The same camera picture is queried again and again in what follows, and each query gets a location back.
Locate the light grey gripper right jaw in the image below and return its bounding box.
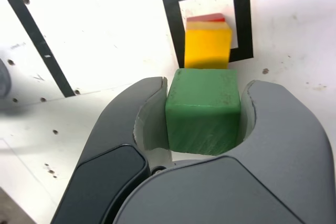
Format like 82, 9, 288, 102
112, 79, 334, 224

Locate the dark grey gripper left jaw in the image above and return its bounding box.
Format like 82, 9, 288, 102
51, 76, 174, 224

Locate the green cube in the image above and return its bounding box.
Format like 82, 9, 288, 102
165, 68, 242, 156

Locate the yellow cube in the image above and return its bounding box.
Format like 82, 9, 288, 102
183, 22, 233, 70

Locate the red cube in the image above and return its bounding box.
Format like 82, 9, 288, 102
186, 13, 226, 23

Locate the black tape square outline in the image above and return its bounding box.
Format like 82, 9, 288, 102
160, 0, 255, 67

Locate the black tape strip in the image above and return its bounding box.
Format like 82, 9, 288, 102
5, 0, 77, 98

